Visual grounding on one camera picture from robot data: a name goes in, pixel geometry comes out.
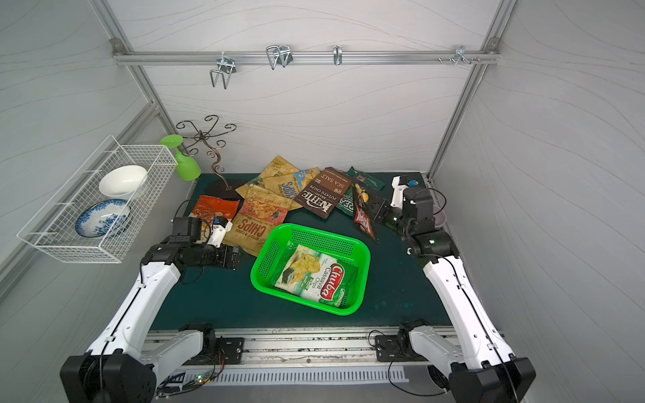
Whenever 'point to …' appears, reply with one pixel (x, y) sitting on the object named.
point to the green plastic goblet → (187, 169)
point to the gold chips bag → (279, 166)
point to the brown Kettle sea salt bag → (324, 193)
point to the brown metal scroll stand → (207, 134)
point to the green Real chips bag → (346, 205)
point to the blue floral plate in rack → (102, 217)
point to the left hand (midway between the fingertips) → (235, 254)
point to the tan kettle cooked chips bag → (254, 221)
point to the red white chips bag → (207, 208)
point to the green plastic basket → (269, 256)
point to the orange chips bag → (263, 204)
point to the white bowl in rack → (123, 180)
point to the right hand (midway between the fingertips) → (369, 201)
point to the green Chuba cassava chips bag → (315, 274)
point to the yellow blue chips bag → (286, 185)
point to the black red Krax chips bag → (363, 204)
